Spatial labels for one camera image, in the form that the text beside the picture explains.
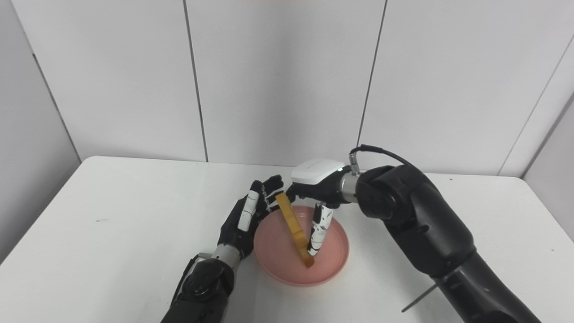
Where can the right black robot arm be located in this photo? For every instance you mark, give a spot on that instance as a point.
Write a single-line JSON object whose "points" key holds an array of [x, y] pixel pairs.
{"points": [[421, 224]]}

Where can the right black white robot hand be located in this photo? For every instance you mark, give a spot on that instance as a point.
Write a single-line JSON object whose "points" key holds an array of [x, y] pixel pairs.
{"points": [[318, 179]]}

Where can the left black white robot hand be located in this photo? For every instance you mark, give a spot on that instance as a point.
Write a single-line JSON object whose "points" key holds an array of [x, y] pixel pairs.
{"points": [[237, 224]]}

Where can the slice of white bread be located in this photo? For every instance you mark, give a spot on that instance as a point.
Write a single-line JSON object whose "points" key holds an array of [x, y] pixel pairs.
{"points": [[293, 224]]}

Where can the pink round plate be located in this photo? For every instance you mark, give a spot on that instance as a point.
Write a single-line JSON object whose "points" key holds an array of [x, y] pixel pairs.
{"points": [[332, 251]]}

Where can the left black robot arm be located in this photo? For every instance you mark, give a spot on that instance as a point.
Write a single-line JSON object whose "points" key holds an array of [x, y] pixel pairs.
{"points": [[202, 287]]}

